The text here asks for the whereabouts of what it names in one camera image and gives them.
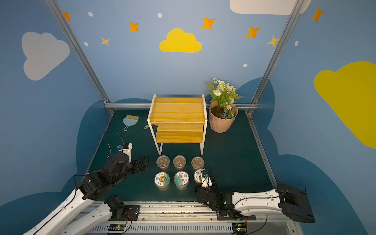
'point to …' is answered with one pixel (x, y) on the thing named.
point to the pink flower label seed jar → (181, 179)
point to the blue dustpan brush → (129, 120)
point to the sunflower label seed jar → (162, 181)
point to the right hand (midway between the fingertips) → (201, 177)
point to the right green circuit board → (240, 228)
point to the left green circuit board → (116, 227)
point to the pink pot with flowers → (223, 111)
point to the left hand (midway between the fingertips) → (142, 156)
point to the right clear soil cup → (197, 162)
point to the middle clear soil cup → (179, 161)
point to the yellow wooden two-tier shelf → (178, 120)
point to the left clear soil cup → (163, 162)
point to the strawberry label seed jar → (197, 175)
